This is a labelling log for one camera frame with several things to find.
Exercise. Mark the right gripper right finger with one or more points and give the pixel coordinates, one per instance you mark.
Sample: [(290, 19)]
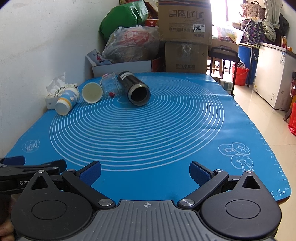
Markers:
[(210, 183)]

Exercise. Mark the upper brown cardboard box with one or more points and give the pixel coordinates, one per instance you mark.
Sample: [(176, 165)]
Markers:
[(185, 21)]

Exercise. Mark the white paper gift bag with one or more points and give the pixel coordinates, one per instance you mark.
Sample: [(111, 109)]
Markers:
[(97, 58)]

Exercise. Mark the white chest freezer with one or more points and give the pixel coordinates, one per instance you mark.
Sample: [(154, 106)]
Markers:
[(274, 75)]

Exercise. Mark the white cardboard box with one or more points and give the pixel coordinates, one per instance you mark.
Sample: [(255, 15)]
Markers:
[(156, 65)]

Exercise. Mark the person's left hand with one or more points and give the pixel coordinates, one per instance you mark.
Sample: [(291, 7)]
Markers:
[(7, 229)]

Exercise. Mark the clear plastic bag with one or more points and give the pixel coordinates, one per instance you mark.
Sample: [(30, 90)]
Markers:
[(132, 44)]

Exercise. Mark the purple floral bag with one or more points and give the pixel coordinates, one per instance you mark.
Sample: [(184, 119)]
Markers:
[(253, 33)]

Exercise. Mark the clear glass jar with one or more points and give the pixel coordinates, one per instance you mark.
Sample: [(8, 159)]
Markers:
[(110, 85)]

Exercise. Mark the green plastic bag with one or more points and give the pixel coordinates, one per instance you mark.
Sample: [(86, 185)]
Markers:
[(125, 15)]

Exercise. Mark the blue silicone baking mat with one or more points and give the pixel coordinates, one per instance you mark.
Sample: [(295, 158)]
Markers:
[(145, 152)]

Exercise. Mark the red plastic bucket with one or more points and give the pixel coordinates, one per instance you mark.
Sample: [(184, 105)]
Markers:
[(241, 75)]

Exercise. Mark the blue white paper cup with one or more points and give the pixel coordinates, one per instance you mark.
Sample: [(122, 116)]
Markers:
[(68, 99)]

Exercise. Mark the blue plastic barrel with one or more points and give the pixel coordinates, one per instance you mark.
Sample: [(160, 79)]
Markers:
[(249, 56)]

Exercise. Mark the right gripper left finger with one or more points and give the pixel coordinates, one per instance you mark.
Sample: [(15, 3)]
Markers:
[(80, 182)]

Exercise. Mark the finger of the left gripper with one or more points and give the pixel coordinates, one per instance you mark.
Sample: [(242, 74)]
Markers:
[(13, 161)]

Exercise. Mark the black thermos bottle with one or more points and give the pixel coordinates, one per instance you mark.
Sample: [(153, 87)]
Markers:
[(138, 93)]

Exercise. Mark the brown cardboard box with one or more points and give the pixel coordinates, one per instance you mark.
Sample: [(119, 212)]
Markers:
[(185, 21), (186, 57)]

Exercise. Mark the lower brown cardboard box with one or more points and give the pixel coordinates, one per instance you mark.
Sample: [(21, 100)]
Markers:
[(186, 57)]

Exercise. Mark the white tissue pack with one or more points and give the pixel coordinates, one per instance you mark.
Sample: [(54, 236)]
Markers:
[(55, 90)]

